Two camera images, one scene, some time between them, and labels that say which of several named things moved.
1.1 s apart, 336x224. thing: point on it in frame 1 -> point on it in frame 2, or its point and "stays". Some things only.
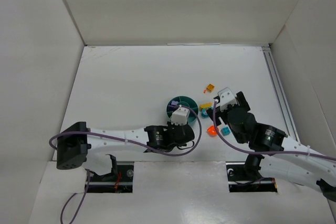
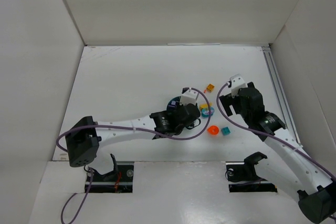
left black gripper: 184,134 -> 191,111
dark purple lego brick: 170,108 stays
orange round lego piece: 212,131 stays
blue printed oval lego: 204,113 stays
